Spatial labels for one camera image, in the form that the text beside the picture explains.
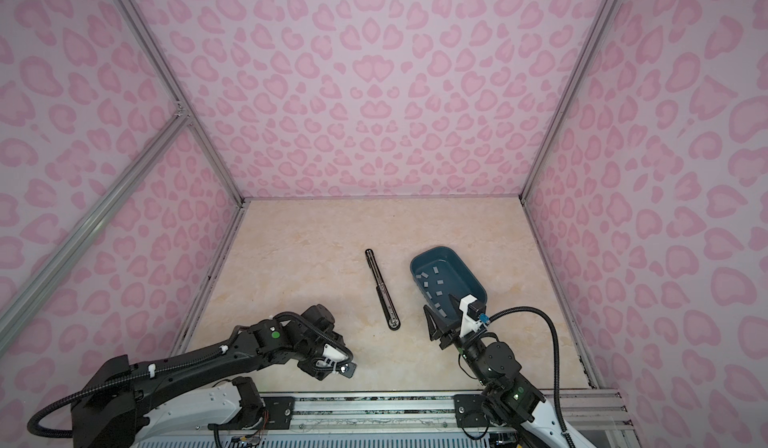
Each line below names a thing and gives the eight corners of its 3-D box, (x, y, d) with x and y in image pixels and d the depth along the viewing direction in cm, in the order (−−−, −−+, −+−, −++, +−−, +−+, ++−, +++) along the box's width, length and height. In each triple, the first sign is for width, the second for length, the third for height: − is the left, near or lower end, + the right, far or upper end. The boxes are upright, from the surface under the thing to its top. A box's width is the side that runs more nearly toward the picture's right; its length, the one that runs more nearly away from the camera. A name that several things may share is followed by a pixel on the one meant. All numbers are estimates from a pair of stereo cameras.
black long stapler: (390, 331, 88) (390, 327, 86) (363, 256, 106) (362, 251, 104) (400, 328, 89) (400, 324, 87) (372, 253, 107) (371, 248, 104)
